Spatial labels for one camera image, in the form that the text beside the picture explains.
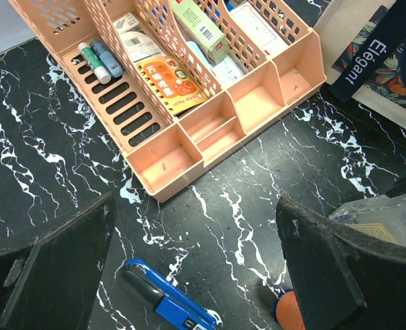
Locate blue black stapler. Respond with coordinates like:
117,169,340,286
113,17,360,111
119,258,217,329

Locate tall clear square bottle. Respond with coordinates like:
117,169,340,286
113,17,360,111
328,194,406,248

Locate green cardboard box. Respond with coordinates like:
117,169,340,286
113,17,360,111
171,0,230,65

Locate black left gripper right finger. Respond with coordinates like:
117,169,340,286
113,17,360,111
276,197,406,329

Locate peach plastic desk organizer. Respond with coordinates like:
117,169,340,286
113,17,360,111
12,1,326,202

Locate blue glue stick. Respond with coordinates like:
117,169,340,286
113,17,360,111
90,38,124,78

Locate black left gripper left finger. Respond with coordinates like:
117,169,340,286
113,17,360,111
0,192,117,329

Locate orange spiral notebook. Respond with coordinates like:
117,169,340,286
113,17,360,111
137,56,209,116

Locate orange bottle blue cap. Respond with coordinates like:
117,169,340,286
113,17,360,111
275,291,306,330

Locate white label packet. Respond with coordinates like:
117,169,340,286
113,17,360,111
113,12,166,63

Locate green white glue stick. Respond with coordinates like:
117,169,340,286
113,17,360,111
78,43,111,84

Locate white plastic packet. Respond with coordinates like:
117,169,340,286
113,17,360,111
212,55,245,88

